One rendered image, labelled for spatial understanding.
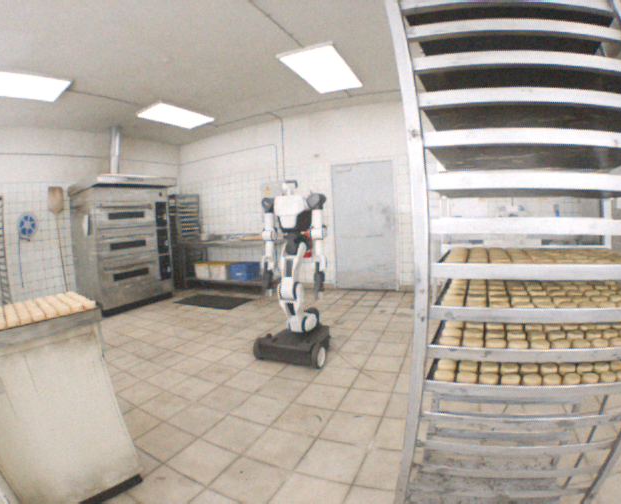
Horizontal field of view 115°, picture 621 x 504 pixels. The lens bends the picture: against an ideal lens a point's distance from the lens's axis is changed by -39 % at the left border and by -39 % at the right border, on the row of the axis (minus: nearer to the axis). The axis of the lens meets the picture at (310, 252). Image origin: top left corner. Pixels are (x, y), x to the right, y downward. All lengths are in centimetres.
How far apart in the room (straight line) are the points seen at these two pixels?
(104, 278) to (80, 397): 352
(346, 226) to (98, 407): 453
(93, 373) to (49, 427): 32
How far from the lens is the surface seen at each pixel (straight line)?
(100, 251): 472
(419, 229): 64
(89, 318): 130
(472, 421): 81
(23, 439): 138
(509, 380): 79
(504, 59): 74
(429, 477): 140
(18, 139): 555
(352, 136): 524
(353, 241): 514
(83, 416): 139
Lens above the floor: 116
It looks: 6 degrees down
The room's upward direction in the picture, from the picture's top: 3 degrees counter-clockwise
